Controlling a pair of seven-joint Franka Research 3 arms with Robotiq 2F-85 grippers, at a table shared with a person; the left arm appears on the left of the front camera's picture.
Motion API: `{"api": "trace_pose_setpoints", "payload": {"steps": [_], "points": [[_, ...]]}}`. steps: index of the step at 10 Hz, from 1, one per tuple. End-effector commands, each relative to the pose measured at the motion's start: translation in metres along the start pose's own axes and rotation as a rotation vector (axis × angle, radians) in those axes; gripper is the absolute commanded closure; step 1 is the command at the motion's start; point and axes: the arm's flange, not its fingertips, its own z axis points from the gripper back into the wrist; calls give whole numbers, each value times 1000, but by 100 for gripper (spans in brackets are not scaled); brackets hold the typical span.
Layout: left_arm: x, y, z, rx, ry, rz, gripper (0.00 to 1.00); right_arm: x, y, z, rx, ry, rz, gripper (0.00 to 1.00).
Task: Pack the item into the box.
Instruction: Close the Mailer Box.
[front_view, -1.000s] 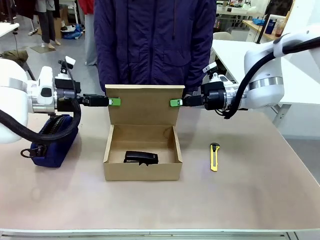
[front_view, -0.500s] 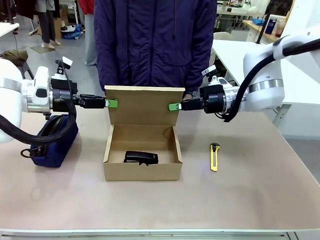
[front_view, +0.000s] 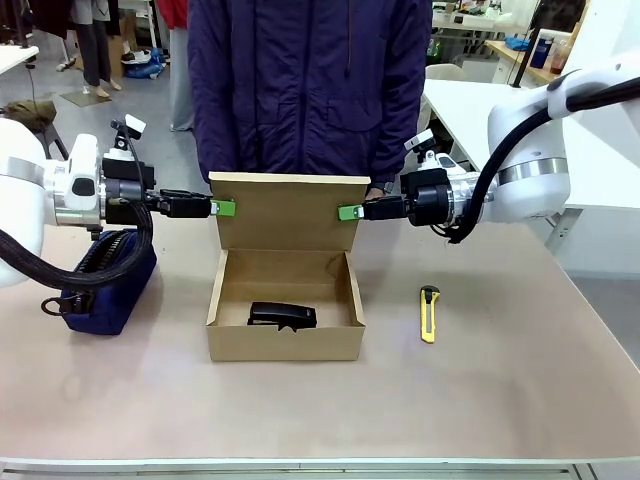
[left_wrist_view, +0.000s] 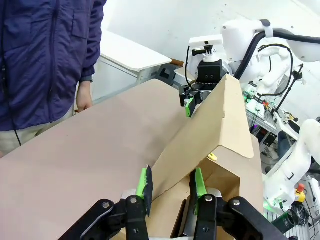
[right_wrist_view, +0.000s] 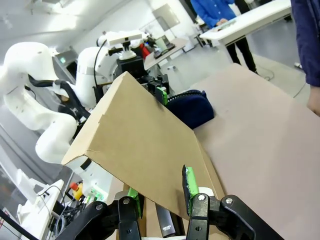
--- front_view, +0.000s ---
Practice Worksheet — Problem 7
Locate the black stand pole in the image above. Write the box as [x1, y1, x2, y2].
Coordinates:
[509, 0, 544, 90]

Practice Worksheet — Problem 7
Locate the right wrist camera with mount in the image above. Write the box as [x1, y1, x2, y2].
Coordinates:
[403, 128, 454, 172]

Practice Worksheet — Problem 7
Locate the bystander in grey trousers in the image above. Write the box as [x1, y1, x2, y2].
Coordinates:
[69, 0, 124, 99]

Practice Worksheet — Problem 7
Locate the blue bottle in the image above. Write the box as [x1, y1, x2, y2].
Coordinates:
[529, 29, 554, 70]

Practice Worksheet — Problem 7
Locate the person left forearm navy sleeve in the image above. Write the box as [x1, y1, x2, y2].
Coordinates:
[374, 74, 434, 188]

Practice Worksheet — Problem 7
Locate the black left arm cable bundle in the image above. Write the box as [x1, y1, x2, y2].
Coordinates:
[0, 134, 154, 302]

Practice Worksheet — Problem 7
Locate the yellow utility knife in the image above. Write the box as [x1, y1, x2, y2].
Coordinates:
[419, 284, 442, 345]

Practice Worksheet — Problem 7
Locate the small white table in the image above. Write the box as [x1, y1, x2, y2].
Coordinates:
[0, 45, 41, 76]

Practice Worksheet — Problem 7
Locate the brown cardboard box with lid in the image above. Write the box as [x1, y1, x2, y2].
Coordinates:
[205, 171, 372, 363]

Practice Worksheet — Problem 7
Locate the brown cardboard carton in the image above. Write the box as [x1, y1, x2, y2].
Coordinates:
[107, 9, 142, 79]

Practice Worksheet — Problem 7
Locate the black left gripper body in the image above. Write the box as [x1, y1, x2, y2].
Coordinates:
[102, 159, 164, 226]

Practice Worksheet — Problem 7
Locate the wooden side table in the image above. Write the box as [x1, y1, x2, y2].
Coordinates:
[483, 39, 571, 92]

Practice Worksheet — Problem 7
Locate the navy zipper pouch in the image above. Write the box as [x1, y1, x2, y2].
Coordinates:
[41, 228, 159, 337]

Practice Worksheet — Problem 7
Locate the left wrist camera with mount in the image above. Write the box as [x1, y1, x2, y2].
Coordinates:
[108, 113, 148, 163]

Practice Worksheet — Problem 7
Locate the beige chair back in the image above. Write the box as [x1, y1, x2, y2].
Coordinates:
[424, 63, 466, 82]

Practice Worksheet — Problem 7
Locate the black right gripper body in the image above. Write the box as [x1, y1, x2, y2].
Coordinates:
[399, 168, 454, 229]

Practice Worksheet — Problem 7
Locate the olive green cloth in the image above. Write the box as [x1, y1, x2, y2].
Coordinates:
[1, 99, 58, 132]

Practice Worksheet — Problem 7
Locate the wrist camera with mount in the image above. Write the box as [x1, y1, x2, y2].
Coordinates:
[403, 128, 454, 172]
[108, 113, 148, 163]

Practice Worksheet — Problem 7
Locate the blue bag on floor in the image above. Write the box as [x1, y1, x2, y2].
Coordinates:
[122, 47, 169, 81]

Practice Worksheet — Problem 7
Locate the clear bottle with red liquid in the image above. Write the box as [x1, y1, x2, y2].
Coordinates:
[550, 38, 572, 77]

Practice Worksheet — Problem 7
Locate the large white table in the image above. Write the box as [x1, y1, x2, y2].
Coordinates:
[422, 78, 640, 256]

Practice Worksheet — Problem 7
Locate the bystander in red jacket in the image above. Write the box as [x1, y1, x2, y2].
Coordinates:
[154, 0, 197, 133]

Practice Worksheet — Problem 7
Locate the person right forearm navy sleeve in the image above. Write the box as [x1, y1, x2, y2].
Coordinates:
[188, 74, 239, 174]

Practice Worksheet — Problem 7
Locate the black stapler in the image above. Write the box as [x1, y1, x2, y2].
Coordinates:
[246, 301, 319, 333]

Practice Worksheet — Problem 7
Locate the flat brown floor mat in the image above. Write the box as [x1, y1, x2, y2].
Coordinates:
[59, 89, 114, 108]

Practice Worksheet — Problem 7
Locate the person torso in navy jacket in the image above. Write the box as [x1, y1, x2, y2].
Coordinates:
[187, 0, 434, 189]

